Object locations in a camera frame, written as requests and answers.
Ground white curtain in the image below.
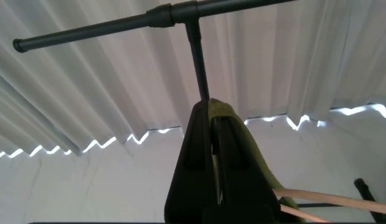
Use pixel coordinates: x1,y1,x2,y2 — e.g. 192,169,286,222
0,0,386,161

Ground pink clothes hanger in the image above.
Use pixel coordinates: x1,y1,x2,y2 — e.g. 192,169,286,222
272,187,386,223

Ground black clothes rack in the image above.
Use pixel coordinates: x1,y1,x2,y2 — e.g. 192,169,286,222
12,0,386,223

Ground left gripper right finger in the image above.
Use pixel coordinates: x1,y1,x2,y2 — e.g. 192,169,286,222
211,116,281,223

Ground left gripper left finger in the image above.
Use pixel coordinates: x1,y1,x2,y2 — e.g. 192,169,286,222
164,100,218,223

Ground green printed shirt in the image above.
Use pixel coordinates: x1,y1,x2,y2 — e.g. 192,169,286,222
207,98,306,223

